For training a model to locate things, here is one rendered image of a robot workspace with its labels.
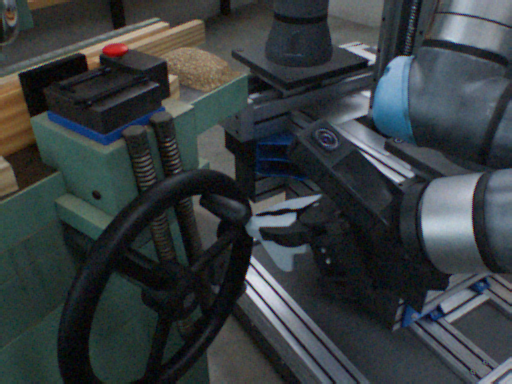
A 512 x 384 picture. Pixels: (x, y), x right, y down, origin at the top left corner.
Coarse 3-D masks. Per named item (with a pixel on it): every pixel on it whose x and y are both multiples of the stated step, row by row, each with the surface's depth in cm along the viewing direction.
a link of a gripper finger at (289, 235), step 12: (264, 228) 48; (276, 228) 47; (288, 228) 46; (300, 228) 45; (312, 228) 44; (324, 228) 44; (264, 240) 50; (276, 240) 47; (288, 240) 45; (300, 240) 44
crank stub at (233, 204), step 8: (208, 192) 54; (200, 200) 53; (208, 200) 53; (216, 200) 52; (224, 200) 52; (232, 200) 52; (208, 208) 53; (216, 208) 52; (224, 208) 51; (232, 208) 51; (240, 208) 51; (224, 216) 51; (232, 216) 51; (240, 216) 51; (248, 216) 51; (232, 224) 51; (240, 224) 51
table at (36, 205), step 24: (240, 72) 85; (192, 96) 78; (216, 96) 80; (240, 96) 85; (216, 120) 82; (24, 168) 61; (48, 168) 61; (24, 192) 58; (48, 192) 60; (0, 216) 56; (24, 216) 59; (48, 216) 61; (72, 216) 60; (96, 216) 59; (0, 240) 57
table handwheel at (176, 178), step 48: (144, 192) 48; (192, 192) 51; (240, 192) 59; (96, 240) 46; (240, 240) 65; (96, 288) 45; (144, 288) 56; (192, 288) 56; (240, 288) 68; (192, 336) 66
